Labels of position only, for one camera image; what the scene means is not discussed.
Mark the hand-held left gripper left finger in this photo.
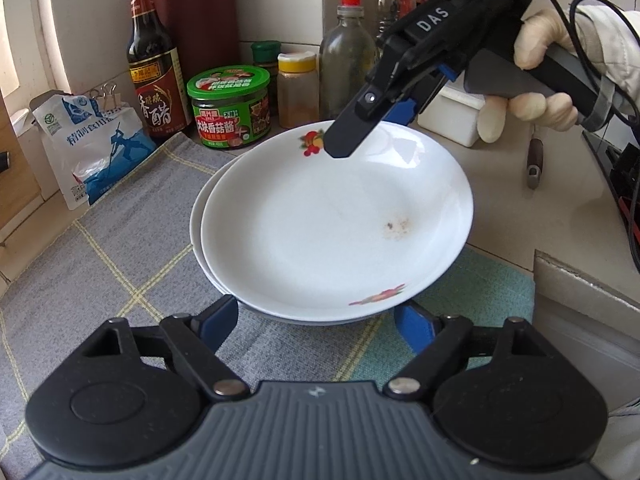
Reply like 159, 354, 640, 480
82, 294, 251, 402

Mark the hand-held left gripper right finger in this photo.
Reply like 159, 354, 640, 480
382, 300, 566, 402

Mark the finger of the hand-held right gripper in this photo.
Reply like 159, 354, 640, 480
324, 74, 417, 160
382, 62, 457, 126

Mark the white flower-print plate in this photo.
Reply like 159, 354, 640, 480
189, 157, 401, 327

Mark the white plate with brown stain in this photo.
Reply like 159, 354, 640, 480
200, 120, 475, 322

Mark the person's right forearm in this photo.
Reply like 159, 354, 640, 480
570, 4, 640, 111

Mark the person's right hand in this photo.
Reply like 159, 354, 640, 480
477, 9, 582, 144

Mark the white plastic container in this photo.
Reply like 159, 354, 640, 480
417, 77, 487, 149

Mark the red-capped glass bottle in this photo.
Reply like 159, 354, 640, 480
319, 0, 379, 122

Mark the yellow-lidded spice jar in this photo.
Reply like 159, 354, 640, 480
277, 52, 320, 130

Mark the green-lidded spice jar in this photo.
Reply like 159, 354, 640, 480
250, 40, 282, 117

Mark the grey and teal towel mat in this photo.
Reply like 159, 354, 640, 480
0, 132, 537, 461

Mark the green-lidded sauce jar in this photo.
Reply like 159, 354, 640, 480
186, 64, 271, 150

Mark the dark red knife block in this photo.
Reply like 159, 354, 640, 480
150, 0, 242, 137

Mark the white and blue salt bag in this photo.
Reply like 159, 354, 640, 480
29, 90, 159, 211

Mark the dark vinegar bottle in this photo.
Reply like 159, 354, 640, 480
125, 0, 181, 142

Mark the person's white jacket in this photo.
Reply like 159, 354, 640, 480
591, 399, 640, 480

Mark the metal binder clip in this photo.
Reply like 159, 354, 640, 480
90, 84, 124, 112

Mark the bamboo cutting board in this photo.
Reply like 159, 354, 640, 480
0, 92, 45, 223

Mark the black cable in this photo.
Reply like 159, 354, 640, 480
536, 0, 640, 128

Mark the brown-handled utensil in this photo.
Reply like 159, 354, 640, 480
524, 124, 545, 191

